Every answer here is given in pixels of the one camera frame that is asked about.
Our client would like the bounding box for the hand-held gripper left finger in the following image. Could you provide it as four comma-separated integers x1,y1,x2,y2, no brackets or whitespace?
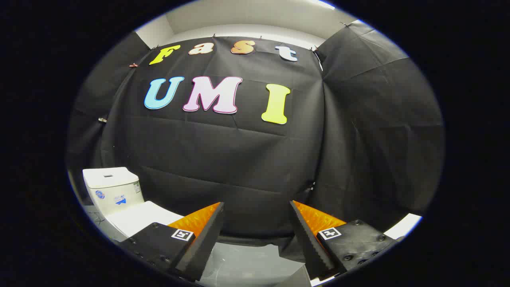
119,202,225,282

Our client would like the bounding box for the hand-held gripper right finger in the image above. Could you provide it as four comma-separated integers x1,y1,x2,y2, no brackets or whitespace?
289,200,400,281

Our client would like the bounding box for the white toilet lid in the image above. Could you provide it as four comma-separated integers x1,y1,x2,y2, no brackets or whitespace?
107,201,184,239

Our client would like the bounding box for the white toilet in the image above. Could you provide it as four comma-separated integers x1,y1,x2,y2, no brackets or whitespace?
82,167,184,243

